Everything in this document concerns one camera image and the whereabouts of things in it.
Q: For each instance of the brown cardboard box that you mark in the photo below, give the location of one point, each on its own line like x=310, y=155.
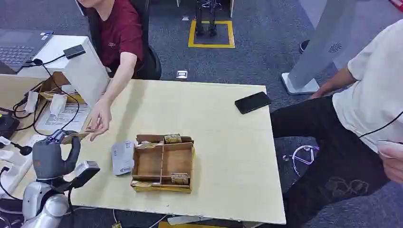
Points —
x=52, y=85

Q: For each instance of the person in white top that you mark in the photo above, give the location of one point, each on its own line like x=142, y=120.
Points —
x=362, y=104

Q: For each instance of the white pillar stand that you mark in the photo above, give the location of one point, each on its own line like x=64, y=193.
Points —
x=314, y=53

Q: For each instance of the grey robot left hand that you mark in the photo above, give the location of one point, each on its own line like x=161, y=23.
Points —
x=47, y=159

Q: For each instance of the person's hand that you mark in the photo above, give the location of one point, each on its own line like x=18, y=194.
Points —
x=100, y=118

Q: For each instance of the grey laptop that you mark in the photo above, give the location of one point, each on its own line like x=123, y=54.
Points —
x=19, y=47

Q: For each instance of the black smartphone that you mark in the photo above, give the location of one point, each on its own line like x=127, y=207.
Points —
x=252, y=102

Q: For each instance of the printed paper sheet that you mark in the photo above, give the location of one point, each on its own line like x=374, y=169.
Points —
x=61, y=118

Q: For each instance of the black office chair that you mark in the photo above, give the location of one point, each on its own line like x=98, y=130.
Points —
x=151, y=59

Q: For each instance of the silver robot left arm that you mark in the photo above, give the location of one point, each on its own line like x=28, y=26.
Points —
x=42, y=204

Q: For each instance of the wooden compartment card box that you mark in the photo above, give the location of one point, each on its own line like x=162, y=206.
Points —
x=162, y=185

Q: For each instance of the black robot legs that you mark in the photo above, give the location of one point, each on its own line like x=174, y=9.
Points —
x=206, y=19

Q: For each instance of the black desk device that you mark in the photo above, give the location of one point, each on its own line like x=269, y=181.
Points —
x=8, y=126

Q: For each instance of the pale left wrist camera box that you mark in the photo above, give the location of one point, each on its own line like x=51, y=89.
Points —
x=84, y=173

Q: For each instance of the person in red top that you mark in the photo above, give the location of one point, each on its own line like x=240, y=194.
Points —
x=121, y=37

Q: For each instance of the white power strip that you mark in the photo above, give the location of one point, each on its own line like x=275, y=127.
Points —
x=14, y=174

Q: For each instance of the grey white card pack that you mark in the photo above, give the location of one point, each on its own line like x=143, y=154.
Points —
x=122, y=157

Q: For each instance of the black power adapter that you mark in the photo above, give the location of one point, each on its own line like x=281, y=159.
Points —
x=74, y=51

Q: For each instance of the chrome chair base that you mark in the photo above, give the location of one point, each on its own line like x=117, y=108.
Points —
x=302, y=159

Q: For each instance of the silver floor socket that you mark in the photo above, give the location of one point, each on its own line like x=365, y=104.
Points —
x=181, y=74

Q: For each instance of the brown patterned card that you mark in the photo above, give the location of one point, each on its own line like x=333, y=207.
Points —
x=77, y=136

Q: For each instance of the gold patterned card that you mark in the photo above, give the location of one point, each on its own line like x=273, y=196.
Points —
x=172, y=138
x=179, y=178

